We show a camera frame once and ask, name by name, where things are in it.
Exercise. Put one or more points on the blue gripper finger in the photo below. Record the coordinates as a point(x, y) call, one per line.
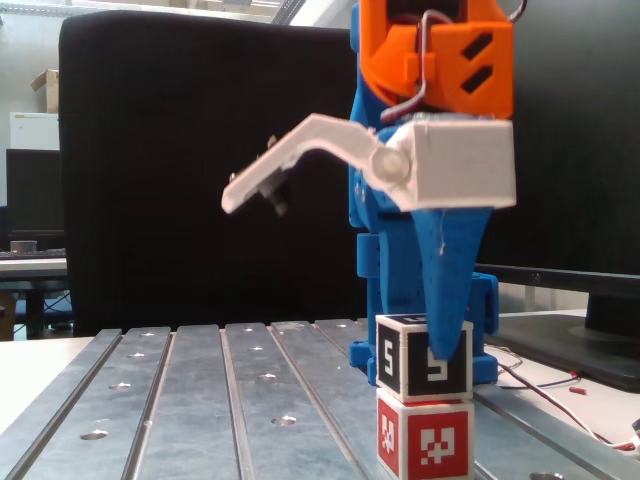
point(450, 275)

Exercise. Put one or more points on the blue gripper body black servo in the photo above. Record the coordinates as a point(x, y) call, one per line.
point(462, 167)

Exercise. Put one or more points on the black cube number five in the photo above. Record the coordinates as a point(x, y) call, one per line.
point(392, 357)

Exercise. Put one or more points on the red cube white marker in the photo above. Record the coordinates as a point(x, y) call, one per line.
point(440, 440)

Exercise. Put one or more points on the large black Dell monitor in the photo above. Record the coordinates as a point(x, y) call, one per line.
point(575, 150)

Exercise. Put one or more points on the brown cardboard box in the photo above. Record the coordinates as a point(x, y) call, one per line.
point(47, 87)

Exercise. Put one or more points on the white cabinet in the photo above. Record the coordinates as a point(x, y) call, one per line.
point(32, 131)

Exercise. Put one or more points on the dark keyboard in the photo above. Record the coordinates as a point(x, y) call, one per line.
point(50, 253)

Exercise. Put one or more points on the small black background monitor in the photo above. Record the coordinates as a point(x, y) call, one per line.
point(32, 190)

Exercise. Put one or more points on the grey round tin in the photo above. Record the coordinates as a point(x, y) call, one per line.
point(24, 246)

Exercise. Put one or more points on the grey background desk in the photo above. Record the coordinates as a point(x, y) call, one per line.
point(30, 267)

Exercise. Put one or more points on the white camera mount circuit board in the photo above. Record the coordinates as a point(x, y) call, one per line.
point(460, 165)

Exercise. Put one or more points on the aluminium slotted base plate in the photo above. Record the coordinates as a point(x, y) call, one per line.
point(200, 425)

